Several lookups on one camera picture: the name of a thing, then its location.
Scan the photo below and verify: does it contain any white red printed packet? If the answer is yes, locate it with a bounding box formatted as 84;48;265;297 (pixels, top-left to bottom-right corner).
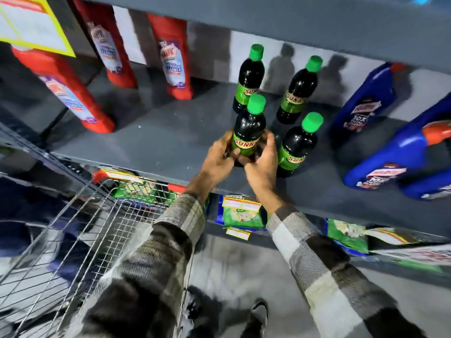
372;244;451;267

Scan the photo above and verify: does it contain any wire shopping cart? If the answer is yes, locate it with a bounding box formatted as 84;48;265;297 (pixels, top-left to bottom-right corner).
0;169;195;338

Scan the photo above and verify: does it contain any yellow shelf price label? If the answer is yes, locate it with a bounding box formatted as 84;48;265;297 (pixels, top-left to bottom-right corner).
225;227;251;241

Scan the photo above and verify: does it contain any person's right hand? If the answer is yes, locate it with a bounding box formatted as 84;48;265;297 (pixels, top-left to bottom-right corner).
237;132;280;198

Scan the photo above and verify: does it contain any person's left forearm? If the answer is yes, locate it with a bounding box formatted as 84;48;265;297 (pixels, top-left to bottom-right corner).
65;172;212;338

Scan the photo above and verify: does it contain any green snack packet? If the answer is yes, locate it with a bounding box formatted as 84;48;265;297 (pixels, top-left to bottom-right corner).
324;218;369;257
216;194;268;230
112;179;177;206

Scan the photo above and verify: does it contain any person's black shoe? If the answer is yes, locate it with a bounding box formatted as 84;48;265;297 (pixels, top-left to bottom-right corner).
242;298;269;338

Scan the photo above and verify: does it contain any grey metal shelf unit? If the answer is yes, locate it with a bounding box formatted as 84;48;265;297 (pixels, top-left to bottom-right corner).
0;0;451;289

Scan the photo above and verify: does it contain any dark bottle with green cap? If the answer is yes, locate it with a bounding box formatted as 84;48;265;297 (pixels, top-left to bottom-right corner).
231;94;267;168
233;44;265;115
276;55;323;125
276;112;324;179

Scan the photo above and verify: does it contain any red cleaner bottle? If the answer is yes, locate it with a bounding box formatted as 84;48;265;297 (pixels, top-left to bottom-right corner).
11;45;116;134
72;0;138;89
147;12;194;101

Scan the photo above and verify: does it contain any person's left hand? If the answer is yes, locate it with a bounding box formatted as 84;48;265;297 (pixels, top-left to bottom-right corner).
198;130;241;190

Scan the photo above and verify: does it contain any white yellow packet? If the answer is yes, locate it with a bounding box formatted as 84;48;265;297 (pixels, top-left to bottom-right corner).
365;227;421;246

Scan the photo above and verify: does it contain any yellow-edged white sign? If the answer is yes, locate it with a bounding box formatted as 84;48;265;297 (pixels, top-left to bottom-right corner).
0;0;77;58

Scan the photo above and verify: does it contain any blue cleaner bottle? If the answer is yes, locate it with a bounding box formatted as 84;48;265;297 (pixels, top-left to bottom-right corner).
329;62;410;146
400;168;451;201
342;93;451;191

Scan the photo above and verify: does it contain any person's right forearm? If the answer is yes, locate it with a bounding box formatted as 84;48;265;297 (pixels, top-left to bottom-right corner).
254;188;428;338

